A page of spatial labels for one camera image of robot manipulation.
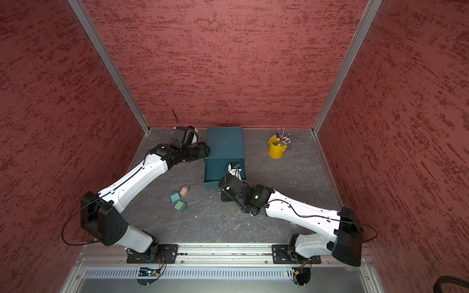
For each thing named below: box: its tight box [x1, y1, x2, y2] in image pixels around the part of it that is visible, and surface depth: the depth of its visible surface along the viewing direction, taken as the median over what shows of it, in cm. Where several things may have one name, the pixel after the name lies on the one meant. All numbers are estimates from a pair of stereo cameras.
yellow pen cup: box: [268, 134, 288, 160], surface depth 105 cm
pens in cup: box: [276, 126, 292, 147], surface depth 105 cm
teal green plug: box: [170, 192, 181, 203], surface depth 89 cm
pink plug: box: [179, 184, 190, 198], surface depth 91 cm
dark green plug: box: [174, 200, 189, 212], surface depth 87 cm
